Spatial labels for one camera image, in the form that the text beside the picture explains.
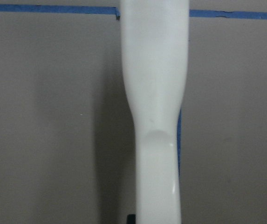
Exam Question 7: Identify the wooden hand brush black bristles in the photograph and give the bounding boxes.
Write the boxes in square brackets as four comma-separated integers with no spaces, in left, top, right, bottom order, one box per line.
[120,0,189,224]

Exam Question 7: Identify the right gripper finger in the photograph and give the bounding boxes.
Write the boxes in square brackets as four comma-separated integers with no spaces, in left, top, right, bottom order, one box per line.
[127,215,136,224]

